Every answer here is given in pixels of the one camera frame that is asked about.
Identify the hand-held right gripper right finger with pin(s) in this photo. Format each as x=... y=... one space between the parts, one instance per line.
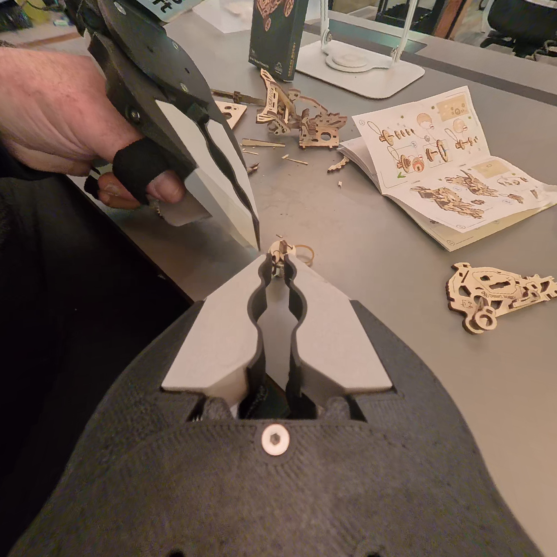
x=343 y=348

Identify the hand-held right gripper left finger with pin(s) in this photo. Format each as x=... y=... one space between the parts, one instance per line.
x=213 y=348

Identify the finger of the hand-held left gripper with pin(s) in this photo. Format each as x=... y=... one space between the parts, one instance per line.
x=237 y=174
x=200 y=174

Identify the wooden hub disc part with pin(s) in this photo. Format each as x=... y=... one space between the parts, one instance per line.
x=278 y=256

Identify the partly built wooden model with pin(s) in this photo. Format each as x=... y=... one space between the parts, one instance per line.
x=313 y=135

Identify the dark green model box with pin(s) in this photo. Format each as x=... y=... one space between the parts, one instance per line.
x=274 y=48

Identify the person's left hand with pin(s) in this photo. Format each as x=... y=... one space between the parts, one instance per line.
x=52 y=108

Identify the long wooden wedge piece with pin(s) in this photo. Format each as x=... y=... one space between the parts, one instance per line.
x=261 y=143

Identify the thin wooden stick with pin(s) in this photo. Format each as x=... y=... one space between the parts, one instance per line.
x=295 y=160

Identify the triangular wooden plate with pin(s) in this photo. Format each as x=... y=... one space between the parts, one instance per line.
x=230 y=113

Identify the clear plastic container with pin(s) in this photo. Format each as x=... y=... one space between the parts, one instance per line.
x=226 y=17

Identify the wavy wooden strip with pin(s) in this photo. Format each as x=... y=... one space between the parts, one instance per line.
x=338 y=164

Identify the flat wooden car body panel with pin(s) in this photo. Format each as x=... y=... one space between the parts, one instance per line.
x=470 y=291

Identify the white document stand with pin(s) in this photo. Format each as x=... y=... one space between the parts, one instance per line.
x=383 y=78

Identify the open instruction booklet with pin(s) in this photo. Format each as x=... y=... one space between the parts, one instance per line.
x=435 y=174

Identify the black office chair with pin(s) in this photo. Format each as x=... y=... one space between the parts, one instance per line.
x=522 y=21

